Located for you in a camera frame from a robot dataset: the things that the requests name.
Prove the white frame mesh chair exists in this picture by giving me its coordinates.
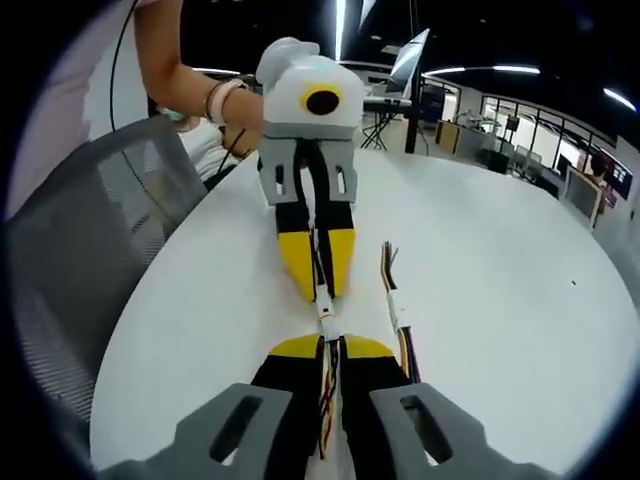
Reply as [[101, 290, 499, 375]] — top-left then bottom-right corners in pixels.
[[563, 163, 605, 230]]

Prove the grey mesh chair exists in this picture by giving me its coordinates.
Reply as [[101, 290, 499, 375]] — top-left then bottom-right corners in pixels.
[[4, 116, 207, 431]]

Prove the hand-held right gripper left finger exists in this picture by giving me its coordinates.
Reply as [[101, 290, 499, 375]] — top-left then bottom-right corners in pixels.
[[102, 333, 322, 480]]

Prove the pink wristband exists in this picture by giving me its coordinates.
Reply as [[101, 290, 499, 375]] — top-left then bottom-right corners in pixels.
[[209, 78, 247, 125]]

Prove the dark thin bracelet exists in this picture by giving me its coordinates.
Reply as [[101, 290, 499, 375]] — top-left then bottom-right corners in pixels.
[[203, 82, 224, 120]]

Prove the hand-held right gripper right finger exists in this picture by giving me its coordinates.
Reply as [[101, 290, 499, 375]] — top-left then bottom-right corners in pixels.
[[339, 333, 559, 480]]

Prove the dark computer screen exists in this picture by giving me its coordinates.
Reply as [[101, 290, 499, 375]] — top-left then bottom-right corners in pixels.
[[611, 166, 633, 200]]

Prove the person's left hand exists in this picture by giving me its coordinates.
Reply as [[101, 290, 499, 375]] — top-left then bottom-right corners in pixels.
[[223, 87, 266, 130]]

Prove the thin black cable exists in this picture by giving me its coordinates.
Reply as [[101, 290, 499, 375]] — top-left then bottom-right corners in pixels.
[[110, 0, 154, 204]]

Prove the large flat monitor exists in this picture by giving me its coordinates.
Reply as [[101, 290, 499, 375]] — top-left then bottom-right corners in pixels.
[[383, 27, 432, 97]]

